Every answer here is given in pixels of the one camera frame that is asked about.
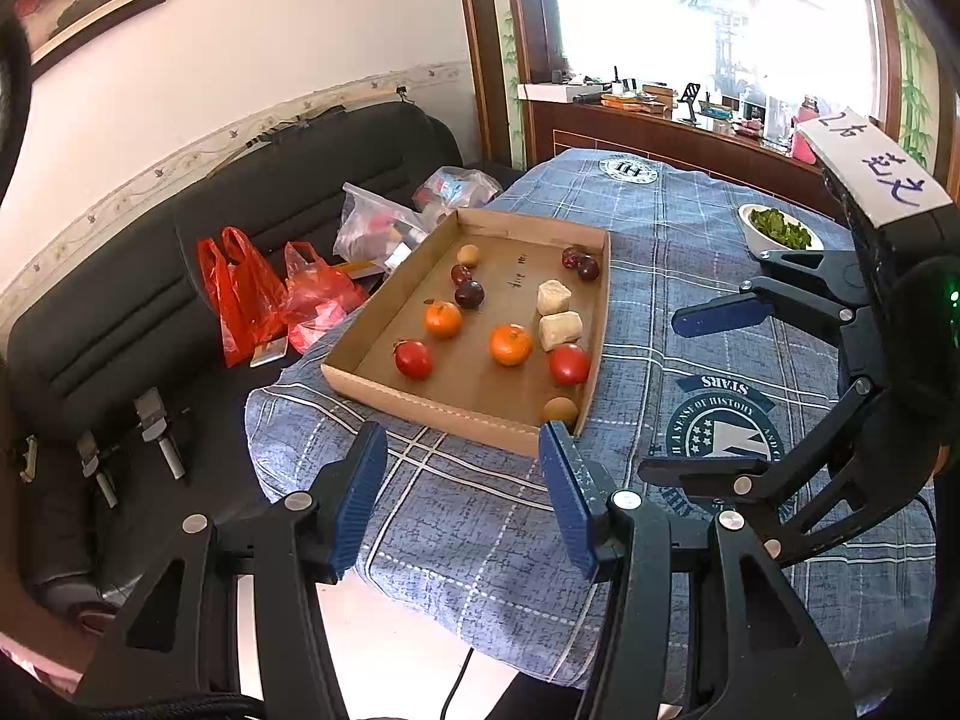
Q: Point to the wooden window ledge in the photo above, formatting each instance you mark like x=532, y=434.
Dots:
x=637, y=135

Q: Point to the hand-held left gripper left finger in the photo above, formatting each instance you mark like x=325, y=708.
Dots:
x=358, y=499

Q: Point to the flat white box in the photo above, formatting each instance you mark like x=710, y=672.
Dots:
x=555, y=92

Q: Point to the wooden window frame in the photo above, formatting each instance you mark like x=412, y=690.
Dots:
x=476, y=52

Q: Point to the cream sugarcane piece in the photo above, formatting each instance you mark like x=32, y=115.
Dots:
x=553, y=296
x=560, y=330

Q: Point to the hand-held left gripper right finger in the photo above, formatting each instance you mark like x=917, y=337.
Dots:
x=566, y=495

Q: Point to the black sofa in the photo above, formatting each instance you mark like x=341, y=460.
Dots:
x=112, y=315

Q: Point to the red tomato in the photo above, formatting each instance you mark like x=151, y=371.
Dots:
x=569, y=364
x=414, y=358

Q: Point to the small orange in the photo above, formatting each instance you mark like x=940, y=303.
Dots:
x=442, y=319
x=511, y=344

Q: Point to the round brown fruit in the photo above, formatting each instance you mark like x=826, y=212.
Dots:
x=468, y=254
x=560, y=411

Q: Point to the blue plaid tablecloth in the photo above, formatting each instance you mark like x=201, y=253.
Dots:
x=660, y=240

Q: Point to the pink bottle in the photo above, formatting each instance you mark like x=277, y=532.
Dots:
x=804, y=139

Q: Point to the white bowl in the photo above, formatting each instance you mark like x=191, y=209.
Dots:
x=757, y=236

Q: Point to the shallow cardboard box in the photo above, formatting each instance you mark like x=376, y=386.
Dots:
x=465, y=382

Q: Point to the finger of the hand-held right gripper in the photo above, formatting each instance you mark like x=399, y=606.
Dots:
x=720, y=315
x=750, y=476

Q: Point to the green bamboo wall sticker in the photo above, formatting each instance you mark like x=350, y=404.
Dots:
x=919, y=90
x=510, y=52

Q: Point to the clear plastic bag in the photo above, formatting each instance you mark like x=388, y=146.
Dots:
x=375, y=229
x=454, y=191

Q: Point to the black phone stand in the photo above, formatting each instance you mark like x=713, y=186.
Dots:
x=690, y=101

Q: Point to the green leafy vegetables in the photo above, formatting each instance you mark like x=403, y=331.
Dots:
x=784, y=229

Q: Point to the red plastic bag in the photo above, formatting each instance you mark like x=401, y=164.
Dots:
x=322, y=292
x=236, y=292

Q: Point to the dark purple plum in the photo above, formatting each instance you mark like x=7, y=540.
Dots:
x=587, y=268
x=469, y=294

